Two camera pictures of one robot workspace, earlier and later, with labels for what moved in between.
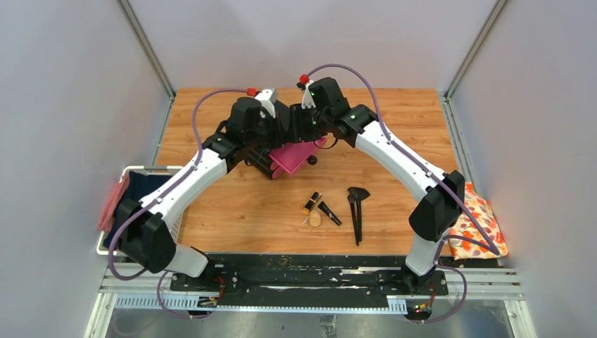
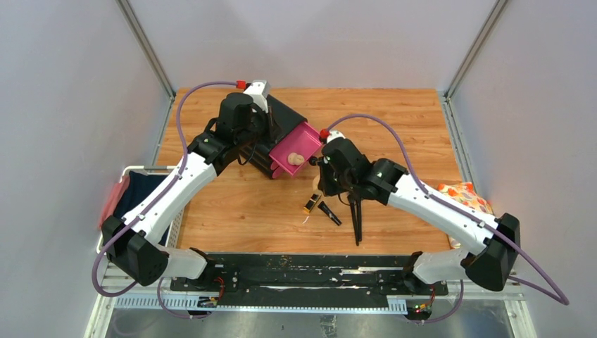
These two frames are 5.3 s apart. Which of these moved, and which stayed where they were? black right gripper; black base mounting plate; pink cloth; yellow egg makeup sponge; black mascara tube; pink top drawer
Moved: yellow egg makeup sponge; black right gripper
Stayed: pink cloth; pink top drawer; black base mounting plate; black mascara tube
